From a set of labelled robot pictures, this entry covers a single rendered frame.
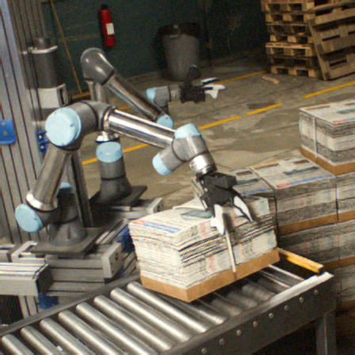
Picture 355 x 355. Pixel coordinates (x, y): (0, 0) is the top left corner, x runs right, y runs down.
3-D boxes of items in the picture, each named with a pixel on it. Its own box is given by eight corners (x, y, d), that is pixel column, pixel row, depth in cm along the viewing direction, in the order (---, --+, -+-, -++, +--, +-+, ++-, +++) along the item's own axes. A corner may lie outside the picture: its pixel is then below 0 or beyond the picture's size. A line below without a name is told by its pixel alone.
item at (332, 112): (299, 109, 333) (298, 108, 333) (353, 100, 340) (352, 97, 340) (332, 126, 300) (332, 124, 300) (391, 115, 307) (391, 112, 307)
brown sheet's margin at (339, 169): (299, 154, 342) (299, 145, 340) (353, 143, 349) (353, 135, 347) (334, 175, 308) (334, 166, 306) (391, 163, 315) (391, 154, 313)
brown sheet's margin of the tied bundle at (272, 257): (229, 249, 255) (227, 238, 254) (280, 260, 232) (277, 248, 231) (194, 264, 246) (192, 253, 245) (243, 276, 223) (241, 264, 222)
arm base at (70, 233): (41, 246, 271) (36, 223, 268) (59, 230, 285) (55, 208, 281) (76, 246, 267) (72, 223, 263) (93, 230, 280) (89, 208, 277)
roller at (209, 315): (153, 284, 247) (151, 271, 245) (236, 331, 211) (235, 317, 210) (140, 288, 244) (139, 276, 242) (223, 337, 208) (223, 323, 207)
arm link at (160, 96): (146, 104, 326) (144, 86, 323) (169, 101, 327) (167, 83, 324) (148, 108, 319) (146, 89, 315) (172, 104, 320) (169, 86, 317)
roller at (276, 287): (210, 259, 261) (209, 246, 259) (298, 299, 226) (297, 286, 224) (200, 263, 258) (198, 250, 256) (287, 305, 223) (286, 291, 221)
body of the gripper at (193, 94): (204, 96, 330) (179, 100, 328) (202, 78, 326) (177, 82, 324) (207, 101, 324) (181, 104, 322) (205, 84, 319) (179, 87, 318)
